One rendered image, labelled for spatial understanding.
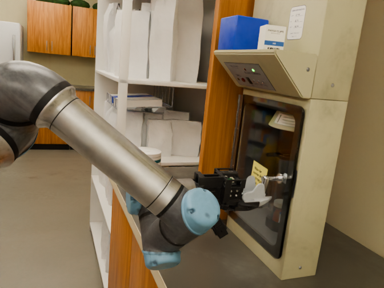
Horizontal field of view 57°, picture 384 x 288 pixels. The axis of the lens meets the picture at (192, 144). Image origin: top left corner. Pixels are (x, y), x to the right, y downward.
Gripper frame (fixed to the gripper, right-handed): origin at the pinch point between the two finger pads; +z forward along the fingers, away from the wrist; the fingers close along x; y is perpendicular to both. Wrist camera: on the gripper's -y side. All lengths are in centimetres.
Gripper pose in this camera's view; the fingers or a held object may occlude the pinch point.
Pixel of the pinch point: (264, 198)
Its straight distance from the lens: 94.5
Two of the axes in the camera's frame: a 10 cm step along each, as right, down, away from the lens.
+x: -3.5, -3.4, 8.8
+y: 1.3, -9.4, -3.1
